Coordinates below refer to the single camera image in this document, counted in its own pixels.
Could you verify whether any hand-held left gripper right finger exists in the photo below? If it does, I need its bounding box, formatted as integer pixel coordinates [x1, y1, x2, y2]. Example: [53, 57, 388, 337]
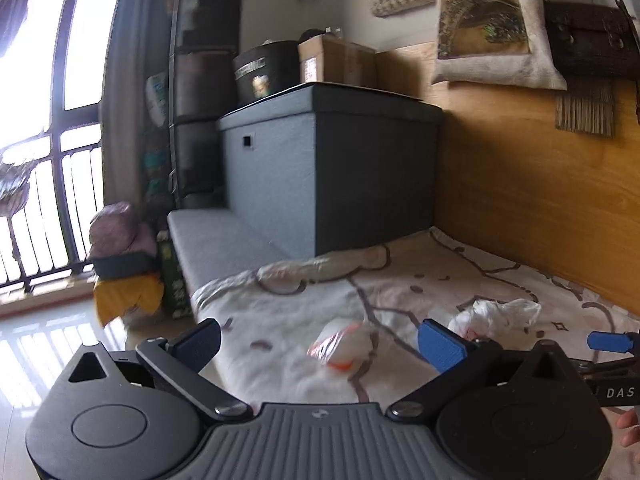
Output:
[385, 317, 581, 421]

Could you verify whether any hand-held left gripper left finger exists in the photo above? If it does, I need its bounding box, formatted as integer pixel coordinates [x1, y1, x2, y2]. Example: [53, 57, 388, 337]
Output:
[67, 317, 253, 421]

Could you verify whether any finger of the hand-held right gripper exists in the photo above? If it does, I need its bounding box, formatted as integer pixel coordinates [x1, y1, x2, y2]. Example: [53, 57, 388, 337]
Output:
[587, 331, 640, 356]
[572, 356, 640, 379]

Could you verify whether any white and orange plastic bag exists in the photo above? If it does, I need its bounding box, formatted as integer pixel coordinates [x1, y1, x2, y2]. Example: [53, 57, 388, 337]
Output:
[307, 317, 374, 374]

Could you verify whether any person's right hand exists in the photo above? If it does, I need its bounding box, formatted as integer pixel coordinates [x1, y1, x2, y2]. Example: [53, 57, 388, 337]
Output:
[615, 407, 640, 449]

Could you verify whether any green cardboard box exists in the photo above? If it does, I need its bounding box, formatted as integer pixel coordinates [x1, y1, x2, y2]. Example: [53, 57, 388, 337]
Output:
[156, 230, 194, 319]

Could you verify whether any printed blanket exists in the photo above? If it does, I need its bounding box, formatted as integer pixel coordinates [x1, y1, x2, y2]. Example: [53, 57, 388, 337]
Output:
[192, 227, 640, 480]

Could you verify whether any grey mattress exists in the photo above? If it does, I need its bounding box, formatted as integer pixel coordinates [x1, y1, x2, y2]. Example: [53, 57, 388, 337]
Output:
[166, 208, 301, 307]

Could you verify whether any dark plastic tub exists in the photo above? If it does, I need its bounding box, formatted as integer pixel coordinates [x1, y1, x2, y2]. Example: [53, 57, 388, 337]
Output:
[94, 252, 161, 282]

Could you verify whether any pink cloth bundle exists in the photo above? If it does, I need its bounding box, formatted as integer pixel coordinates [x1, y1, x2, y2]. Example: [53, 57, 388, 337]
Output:
[89, 201, 159, 262]

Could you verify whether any black balcony railing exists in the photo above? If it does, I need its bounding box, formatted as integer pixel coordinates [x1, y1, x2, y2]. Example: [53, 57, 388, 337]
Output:
[0, 130, 107, 295]

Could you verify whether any grey fabric storage box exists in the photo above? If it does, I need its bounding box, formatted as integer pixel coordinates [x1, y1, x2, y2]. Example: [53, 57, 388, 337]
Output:
[217, 82, 445, 260]

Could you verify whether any hanging bag of packets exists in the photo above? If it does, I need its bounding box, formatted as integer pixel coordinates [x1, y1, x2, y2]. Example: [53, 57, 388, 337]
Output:
[143, 72, 174, 211]

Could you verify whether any black drawer unit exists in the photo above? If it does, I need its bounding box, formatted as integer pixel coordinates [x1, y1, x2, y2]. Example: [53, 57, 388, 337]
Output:
[170, 0, 247, 211]

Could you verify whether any window curtain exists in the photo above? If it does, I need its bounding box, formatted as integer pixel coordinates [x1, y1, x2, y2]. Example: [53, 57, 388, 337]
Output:
[100, 0, 177, 207]

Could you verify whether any black round container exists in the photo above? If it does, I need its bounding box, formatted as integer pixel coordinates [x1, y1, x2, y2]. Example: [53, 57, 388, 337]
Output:
[232, 40, 302, 109]

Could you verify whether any dark brown leather bag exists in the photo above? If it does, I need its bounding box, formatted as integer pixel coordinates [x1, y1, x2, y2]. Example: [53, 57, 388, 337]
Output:
[544, 0, 640, 82]

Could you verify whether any brown cardboard box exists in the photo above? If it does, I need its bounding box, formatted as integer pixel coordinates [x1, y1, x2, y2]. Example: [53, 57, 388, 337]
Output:
[298, 35, 379, 89]

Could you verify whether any patterned cushion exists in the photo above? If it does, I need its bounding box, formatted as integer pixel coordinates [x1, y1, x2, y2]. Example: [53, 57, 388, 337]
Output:
[431, 0, 569, 92]

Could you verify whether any black window frame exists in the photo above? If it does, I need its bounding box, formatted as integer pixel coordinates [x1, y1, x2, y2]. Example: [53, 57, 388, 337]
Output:
[0, 0, 127, 142]

